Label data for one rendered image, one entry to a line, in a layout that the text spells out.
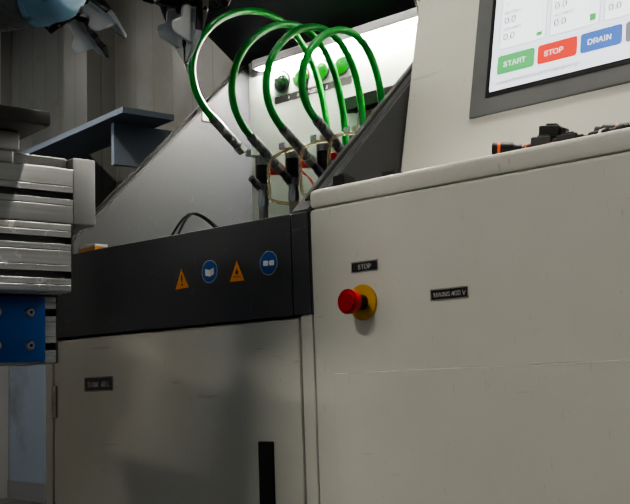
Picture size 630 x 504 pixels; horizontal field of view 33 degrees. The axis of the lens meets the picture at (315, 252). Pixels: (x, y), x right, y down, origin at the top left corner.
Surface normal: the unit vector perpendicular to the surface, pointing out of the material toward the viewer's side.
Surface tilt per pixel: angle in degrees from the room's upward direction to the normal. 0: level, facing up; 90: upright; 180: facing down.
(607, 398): 90
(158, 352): 90
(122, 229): 90
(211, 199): 90
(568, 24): 76
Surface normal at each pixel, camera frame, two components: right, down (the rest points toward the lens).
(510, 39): -0.65, -0.31
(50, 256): 0.64, -0.12
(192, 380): -0.66, -0.07
